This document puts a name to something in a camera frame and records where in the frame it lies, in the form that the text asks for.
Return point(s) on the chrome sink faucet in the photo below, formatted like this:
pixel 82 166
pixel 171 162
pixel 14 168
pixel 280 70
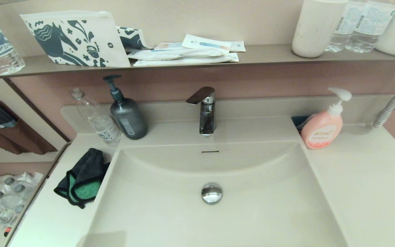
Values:
pixel 207 120

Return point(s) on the dark grey green cloth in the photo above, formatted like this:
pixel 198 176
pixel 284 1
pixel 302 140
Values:
pixel 84 178

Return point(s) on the white ceramic sink basin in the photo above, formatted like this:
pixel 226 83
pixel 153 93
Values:
pixel 252 206

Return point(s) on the long white packet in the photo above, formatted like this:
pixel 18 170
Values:
pixel 183 62
pixel 170 54

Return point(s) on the dark grey pump bottle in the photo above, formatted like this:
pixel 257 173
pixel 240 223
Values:
pixel 129 120

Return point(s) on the chrome drain stopper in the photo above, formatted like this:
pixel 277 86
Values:
pixel 212 193

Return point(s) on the white packet blue stripe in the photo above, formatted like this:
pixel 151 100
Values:
pixel 204 44

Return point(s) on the peach white packet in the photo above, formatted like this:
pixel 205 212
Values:
pixel 169 46

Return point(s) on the small white packet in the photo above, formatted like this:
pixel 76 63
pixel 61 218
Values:
pixel 239 46

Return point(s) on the clear empty plastic bottle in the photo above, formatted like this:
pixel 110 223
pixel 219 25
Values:
pixel 100 123

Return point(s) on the small blue print pouch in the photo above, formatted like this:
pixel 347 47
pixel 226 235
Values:
pixel 132 37

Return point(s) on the pink soap pump bottle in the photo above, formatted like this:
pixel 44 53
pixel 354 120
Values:
pixel 321 130

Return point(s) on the white horse print pouch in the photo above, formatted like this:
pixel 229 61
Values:
pixel 74 38

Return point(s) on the tall white tumbler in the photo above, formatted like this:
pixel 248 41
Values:
pixel 316 31

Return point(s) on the clear water bottle white label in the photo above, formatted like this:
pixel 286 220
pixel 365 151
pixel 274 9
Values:
pixel 371 27
pixel 341 32

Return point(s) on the plastic wrapped bottle pack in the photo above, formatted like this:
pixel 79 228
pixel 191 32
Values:
pixel 9 199

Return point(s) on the brown wall shelf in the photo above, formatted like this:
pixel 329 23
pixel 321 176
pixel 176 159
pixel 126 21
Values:
pixel 269 54

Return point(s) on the brown wall holder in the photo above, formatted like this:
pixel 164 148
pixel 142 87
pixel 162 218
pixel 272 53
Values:
pixel 29 140

